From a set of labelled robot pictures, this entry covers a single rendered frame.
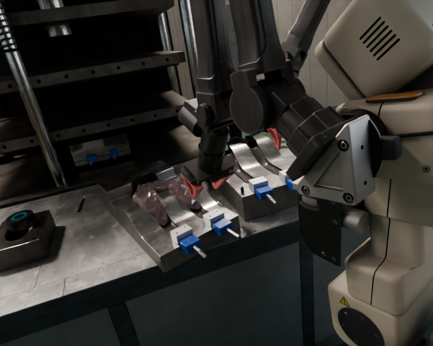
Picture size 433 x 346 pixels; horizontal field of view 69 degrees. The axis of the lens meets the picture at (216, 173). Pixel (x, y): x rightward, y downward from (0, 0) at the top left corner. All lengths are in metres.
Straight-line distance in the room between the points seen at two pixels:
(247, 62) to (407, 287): 0.50
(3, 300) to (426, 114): 1.01
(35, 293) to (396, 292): 0.85
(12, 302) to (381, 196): 0.90
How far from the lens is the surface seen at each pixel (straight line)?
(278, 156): 1.23
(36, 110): 1.61
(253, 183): 0.98
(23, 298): 1.01
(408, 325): 0.80
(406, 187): 0.61
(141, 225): 0.96
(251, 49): 0.51
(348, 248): 1.29
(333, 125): 0.46
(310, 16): 0.95
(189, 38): 1.59
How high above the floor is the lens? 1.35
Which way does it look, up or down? 24 degrees down
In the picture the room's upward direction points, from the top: 9 degrees counter-clockwise
